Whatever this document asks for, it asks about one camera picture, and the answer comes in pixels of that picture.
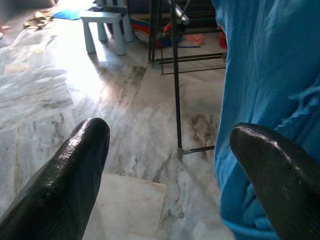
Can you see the blue floor mat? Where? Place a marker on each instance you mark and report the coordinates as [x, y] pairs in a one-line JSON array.
[[67, 14]]

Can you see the colourful striped item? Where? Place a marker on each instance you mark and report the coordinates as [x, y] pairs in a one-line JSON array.
[[147, 30]]

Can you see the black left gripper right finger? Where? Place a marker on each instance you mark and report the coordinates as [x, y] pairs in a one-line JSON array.
[[282, 180]]

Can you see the black metal clothes rack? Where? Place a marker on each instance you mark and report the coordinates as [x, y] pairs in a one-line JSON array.
[[178, 105]]

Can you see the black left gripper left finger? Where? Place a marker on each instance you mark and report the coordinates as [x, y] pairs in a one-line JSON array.
[[62, 180]]

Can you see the small light blue stool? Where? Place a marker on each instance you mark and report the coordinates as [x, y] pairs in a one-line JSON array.
[[105, 17]]

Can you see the orange cloth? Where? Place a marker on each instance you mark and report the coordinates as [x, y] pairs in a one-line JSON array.
[[195, 38]]

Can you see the blue shirt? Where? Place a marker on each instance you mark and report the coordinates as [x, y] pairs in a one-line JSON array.
[[262, 75]]

